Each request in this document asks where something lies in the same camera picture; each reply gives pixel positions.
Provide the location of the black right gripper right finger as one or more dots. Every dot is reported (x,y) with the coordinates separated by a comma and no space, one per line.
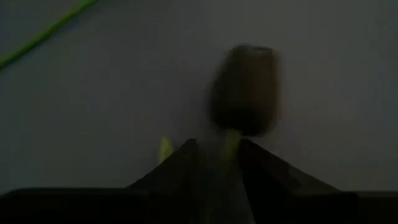
(273,180)

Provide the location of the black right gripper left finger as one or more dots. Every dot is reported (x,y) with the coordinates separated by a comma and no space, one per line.
(177,174)

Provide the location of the dark purple artificial tulip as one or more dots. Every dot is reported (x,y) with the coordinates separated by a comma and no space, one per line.
(245,93)

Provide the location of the yellow artificial tulip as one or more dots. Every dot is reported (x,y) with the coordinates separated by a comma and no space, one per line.
(46,33)

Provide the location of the blue table mat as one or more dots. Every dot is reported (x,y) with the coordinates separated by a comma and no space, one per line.
(342,93)

